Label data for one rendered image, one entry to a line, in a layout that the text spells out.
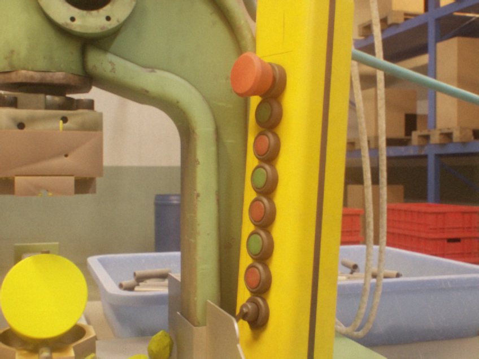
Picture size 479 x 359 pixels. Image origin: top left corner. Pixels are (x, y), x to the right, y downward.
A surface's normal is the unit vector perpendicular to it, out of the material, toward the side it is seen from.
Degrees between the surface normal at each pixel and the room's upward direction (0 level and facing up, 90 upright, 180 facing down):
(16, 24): 90
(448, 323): 100
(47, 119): 90
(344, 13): 90
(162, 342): 60
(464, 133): 90
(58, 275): 74
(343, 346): 0
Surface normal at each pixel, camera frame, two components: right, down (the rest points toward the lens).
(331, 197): 0.65, 0.00
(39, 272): 0.30, -0.27
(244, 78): -0.73, -0.05
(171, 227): -0.07, 0.01
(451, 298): 0.30, 0.18
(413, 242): -0.95, 0.00
